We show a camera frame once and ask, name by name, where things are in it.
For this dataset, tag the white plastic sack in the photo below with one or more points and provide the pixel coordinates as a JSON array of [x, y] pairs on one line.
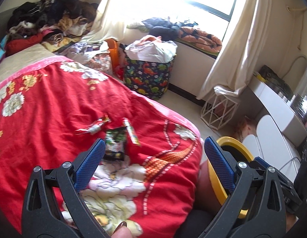
[[153, 52]]

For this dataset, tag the orange bag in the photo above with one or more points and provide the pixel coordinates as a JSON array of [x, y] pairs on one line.
[[113, 54]]

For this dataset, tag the white window bench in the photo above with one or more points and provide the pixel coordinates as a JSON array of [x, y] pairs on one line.
[[190, 67]]

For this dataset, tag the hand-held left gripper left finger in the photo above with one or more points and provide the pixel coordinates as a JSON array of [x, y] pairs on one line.
[[91, 163]]

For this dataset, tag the dark glossy object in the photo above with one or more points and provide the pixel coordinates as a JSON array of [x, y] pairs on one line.
[[300, 109]]

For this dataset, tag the yellow trash bin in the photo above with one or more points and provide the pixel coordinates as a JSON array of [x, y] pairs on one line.
[[243, 151]]

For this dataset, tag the dark green snack packet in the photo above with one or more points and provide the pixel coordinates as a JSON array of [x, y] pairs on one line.
[[115, 143]]

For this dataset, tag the person's left hand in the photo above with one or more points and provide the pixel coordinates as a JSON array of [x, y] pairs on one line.
[[122, 231]]

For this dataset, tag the pale lavender cloth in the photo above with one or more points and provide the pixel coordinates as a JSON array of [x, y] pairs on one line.
[[81, 50]]

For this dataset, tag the white desk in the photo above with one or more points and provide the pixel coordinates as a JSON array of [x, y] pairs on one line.
[[274, 99]]

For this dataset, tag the person's leg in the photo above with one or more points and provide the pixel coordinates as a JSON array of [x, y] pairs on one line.
[[205, 186]]

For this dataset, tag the white chair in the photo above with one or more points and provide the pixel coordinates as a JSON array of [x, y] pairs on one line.
[[267, 131]]

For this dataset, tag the camouflage bag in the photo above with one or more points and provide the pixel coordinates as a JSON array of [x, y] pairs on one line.
[[274, 79]]

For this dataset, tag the orange patterned quilt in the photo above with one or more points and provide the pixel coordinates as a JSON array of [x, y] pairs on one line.
[[200, 38]]

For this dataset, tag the cream curtain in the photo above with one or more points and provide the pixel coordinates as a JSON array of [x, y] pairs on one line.
[[240, 42], [108, 17]]

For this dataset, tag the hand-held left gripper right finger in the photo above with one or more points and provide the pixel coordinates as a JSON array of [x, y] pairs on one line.
[[217, 163]]

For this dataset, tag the floral cloth bag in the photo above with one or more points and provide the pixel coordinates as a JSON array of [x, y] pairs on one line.
[[101, 64]]

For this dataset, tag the dark blue jacket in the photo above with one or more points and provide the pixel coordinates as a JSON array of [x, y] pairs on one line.
[[160, 28]]

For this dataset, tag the striped candy wrapper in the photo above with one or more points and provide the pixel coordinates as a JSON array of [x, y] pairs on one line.
[[132, 132]]

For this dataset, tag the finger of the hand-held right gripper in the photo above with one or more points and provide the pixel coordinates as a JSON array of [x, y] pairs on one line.
[[284, 183]]

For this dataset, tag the pile of clothes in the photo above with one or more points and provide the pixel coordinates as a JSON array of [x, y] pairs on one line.
[[56, 7]]

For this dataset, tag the dinosaur print storage basket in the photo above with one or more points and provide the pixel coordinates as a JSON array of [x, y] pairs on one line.
[[148, 79]]

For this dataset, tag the red floral blanket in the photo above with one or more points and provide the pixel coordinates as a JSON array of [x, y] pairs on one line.
[[56, 104]]

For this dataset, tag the red green snack wrapper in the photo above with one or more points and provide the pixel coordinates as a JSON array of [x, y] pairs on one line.
[[99, 125]]

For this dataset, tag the yellow flat object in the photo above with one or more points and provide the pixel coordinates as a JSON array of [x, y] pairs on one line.
[[258, 76]]

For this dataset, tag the beige bed cover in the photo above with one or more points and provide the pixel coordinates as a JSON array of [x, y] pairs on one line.
[[19, 64]]

